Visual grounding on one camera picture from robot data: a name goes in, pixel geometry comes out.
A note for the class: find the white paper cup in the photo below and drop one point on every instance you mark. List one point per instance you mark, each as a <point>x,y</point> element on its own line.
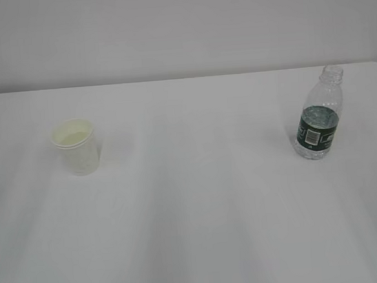
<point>76,143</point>

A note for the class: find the clear water bottle green label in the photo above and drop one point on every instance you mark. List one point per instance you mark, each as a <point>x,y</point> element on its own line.
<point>320,115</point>

